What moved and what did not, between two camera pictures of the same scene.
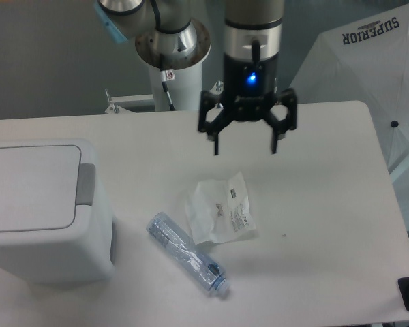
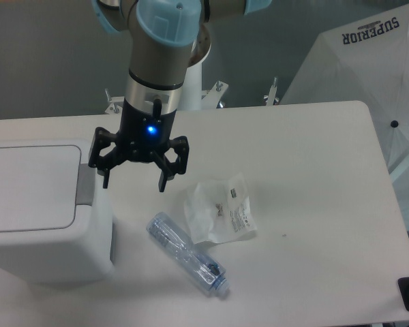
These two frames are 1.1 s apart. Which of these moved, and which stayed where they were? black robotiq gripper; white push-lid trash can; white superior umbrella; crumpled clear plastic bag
Moved: black robotiq gripper
Stayed: white superior umbrella; crumpled clear plastic bag; white push-lid trash can
